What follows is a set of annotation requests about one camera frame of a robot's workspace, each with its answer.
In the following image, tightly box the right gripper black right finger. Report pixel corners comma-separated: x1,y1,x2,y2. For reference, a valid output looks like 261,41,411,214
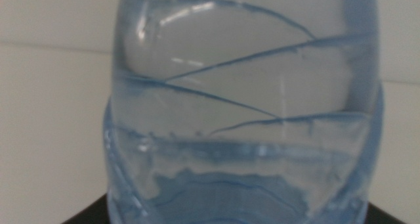
366,201,408,224

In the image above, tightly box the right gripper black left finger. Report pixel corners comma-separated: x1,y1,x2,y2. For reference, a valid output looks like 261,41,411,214
62,193,111,224

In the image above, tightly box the clear water bottle blue cap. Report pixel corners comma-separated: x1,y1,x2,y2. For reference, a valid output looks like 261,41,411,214
102,0,385,224

